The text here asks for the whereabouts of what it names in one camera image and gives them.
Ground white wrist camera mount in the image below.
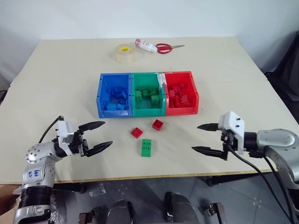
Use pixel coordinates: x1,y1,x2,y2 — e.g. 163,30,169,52
218,111,246,155
56,116,76,156

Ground rusty metal foot bracket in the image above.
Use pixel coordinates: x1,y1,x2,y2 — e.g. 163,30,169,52
78,206,104,224
205,202,226,224

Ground blue plastic bin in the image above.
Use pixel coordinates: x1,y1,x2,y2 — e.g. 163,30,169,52
96,72,134,118

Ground red plastic bin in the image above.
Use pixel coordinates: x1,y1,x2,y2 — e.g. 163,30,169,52
162,70,200,116

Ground black table frame bar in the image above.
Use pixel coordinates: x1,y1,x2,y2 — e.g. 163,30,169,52
206,173,258,187
52,182,86,195

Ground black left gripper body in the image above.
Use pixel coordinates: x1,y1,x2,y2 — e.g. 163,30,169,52
69,130,89,157

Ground green plastic bin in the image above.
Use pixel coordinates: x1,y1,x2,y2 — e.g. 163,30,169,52
131,72,167,118

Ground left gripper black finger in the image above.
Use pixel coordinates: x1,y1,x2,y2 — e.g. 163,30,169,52
78,121,107,134
87,140,114,158

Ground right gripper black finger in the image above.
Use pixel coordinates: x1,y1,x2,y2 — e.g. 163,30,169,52
197,123,221,132
191,146,228,161

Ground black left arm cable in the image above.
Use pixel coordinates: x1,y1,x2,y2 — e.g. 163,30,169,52
38,115,64,144

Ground dark rounded shape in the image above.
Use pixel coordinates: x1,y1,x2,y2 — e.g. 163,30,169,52
107,200,134,224
164,191,199,224

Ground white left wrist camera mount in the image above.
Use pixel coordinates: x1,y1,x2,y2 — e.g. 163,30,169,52
56,116,76,156

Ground brown cardboard box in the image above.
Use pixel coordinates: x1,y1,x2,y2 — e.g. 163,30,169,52
0,184,23,218

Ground clear tape roll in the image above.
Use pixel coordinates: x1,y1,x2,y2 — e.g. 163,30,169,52
114,42,136,64

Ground crumpled clear plastic bag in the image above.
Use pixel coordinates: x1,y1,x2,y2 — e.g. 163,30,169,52
88,182,107,196

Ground black equipment stand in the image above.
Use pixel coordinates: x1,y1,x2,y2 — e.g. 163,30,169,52
265,29,299,101

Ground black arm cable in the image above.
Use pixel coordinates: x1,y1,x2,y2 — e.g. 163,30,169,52
228,144,295,224
263,155,299,224
38,115,64,144

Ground long green building block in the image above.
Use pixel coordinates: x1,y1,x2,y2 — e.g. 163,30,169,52
140,139,153,158

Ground white paper label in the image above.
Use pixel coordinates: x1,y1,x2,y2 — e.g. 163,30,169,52
157,72,167,91

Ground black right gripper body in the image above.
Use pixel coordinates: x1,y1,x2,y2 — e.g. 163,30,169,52
221,130,239,153

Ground small red building block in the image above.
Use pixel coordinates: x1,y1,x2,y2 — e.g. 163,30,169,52
151,119,165,132
130,127,144,139

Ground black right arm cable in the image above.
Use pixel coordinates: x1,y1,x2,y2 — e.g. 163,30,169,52
228,144,295,224
263,155,299,224

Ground white glue bottle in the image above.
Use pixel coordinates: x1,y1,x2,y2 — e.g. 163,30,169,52
133,38,158,54

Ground red handled scissors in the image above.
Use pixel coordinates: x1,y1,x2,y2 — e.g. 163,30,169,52
155,42,186,55

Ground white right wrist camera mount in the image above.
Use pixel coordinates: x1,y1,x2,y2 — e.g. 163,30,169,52
218,111,246,155

